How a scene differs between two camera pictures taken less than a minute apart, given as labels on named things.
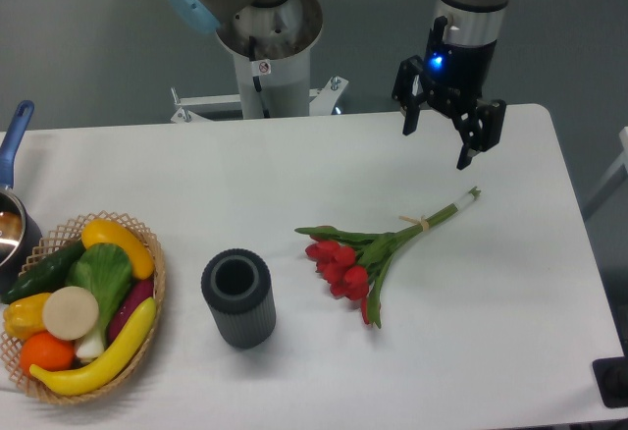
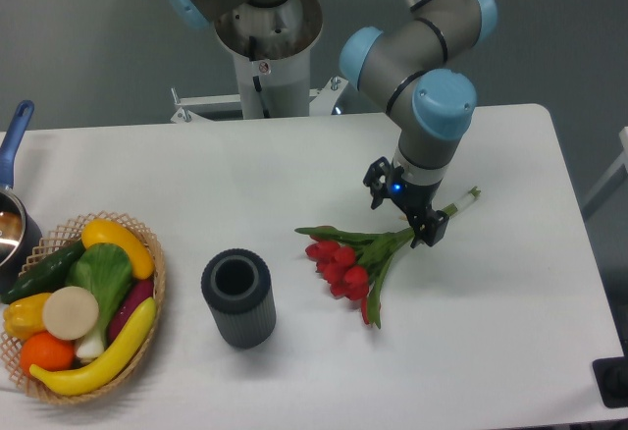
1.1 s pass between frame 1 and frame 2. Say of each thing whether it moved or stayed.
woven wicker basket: stayed
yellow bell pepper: stayed
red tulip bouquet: stayed
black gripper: moved
